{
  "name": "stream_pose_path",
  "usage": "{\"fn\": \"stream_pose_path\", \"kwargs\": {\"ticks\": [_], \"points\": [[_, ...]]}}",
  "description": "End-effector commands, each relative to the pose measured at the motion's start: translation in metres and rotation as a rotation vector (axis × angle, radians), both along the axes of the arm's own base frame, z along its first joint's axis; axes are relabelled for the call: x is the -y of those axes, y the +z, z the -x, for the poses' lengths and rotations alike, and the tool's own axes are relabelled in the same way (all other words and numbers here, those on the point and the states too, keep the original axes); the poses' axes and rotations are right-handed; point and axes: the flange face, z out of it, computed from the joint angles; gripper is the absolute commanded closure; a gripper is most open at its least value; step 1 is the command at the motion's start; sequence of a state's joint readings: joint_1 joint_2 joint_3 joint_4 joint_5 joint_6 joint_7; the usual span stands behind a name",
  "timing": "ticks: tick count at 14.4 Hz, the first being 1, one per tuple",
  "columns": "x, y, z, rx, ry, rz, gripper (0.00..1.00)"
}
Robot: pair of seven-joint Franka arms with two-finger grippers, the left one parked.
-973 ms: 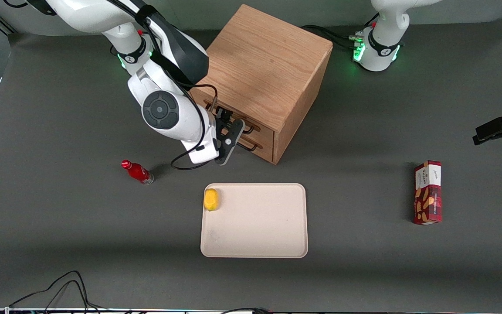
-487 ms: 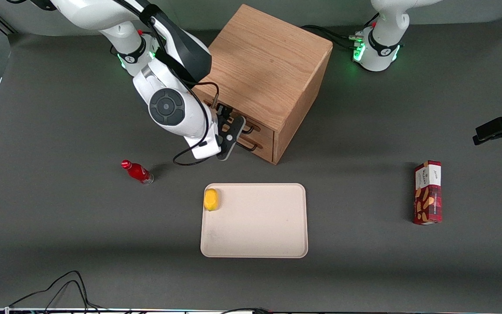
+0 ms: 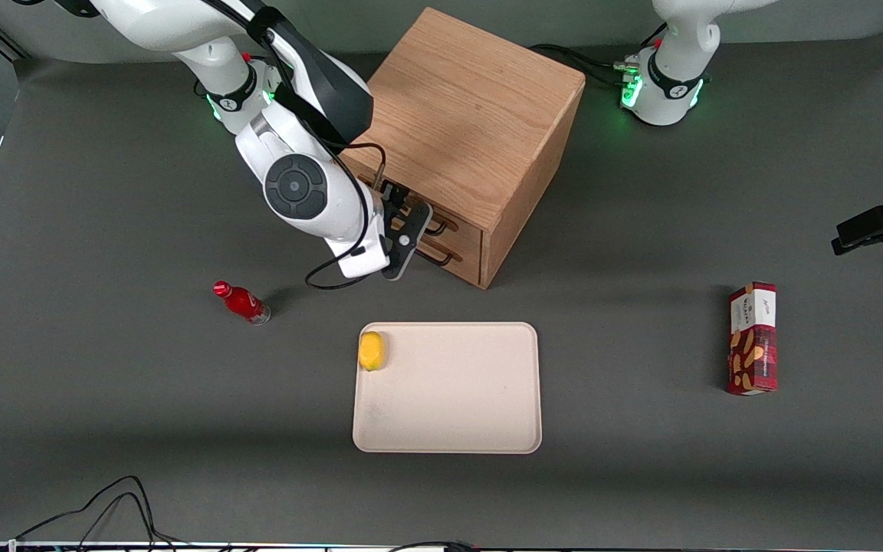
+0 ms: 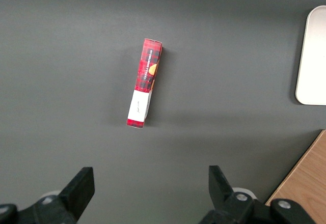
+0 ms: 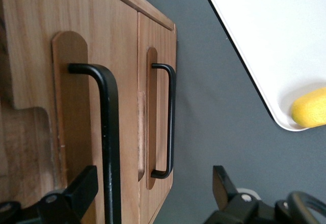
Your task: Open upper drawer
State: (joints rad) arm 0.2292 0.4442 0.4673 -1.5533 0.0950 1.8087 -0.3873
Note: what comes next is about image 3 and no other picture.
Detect beige plastic tray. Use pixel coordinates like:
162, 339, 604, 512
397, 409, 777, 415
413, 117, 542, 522
352, 321, 543, 455

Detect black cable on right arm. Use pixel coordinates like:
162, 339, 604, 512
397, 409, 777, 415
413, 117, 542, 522
204, 0, 389, 291

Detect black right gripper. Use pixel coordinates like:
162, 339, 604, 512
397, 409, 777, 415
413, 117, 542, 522
382, 182, 412, 258

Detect yellow lemon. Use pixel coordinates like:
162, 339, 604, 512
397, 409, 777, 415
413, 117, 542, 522
358, 331, 386, 372

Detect wooden drawer cabinet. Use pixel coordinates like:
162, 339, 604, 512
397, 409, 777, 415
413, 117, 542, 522
338, 8, 586, 290

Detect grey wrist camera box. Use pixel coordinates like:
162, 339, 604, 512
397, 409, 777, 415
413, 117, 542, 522
382, 201, 433, 281

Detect red snack box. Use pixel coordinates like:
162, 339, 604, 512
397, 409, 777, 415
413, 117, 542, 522
726, 281, 778, 396

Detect black cables at left arm base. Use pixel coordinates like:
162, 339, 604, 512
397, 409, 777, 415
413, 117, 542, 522
530, 44, 642, 89

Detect black floor cable double loop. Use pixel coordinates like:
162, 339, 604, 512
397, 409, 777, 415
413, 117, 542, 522
12, 475, 182, 549

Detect red bottle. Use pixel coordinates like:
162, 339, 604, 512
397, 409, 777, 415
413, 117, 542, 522
213, 281, 271, 326

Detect black camera clamp mount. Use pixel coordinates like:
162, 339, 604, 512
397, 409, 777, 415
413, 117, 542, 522
831, 180, 883, 256

